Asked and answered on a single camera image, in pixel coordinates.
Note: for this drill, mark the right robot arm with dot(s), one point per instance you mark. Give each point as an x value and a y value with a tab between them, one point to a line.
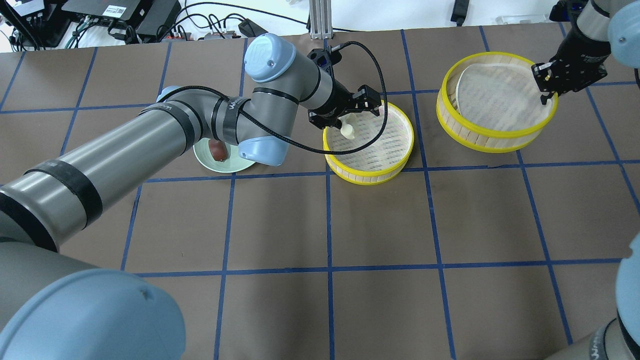
603	28

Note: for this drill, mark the yellow bamboo steamer bottom tier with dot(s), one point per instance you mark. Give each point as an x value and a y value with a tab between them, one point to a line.
361	177

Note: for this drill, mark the brown steamed bun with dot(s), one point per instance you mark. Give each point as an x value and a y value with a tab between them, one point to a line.
218	150

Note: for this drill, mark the mint green plate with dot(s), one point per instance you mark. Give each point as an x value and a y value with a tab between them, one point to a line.
232	164

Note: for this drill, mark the black electronics box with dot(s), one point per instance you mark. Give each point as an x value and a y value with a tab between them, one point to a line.
144	21

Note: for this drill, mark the yellow bamboo steamer tier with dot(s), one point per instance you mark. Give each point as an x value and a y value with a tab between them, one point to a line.
361	177
473	136

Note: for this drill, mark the yellow bamboo steamer top tier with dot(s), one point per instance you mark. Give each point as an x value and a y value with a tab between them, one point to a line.
473	136

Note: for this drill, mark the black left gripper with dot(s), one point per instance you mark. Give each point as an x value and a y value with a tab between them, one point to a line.
338	97

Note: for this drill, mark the white mesh bottom tier liner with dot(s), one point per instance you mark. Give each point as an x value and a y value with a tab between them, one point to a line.
390	149

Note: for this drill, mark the black power adapter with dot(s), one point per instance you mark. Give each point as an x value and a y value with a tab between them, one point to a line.
250	29

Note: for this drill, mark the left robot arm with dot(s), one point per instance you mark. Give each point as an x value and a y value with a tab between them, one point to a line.
54	307

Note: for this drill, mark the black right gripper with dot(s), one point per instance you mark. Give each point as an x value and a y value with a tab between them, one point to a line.
581	54

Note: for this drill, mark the white mesh steamer liner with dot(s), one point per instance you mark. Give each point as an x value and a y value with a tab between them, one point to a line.
500	97

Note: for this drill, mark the aluminium frame post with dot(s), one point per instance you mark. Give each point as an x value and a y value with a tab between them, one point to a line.
320	20

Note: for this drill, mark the white steamed bun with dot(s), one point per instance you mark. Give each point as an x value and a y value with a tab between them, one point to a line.
347	128

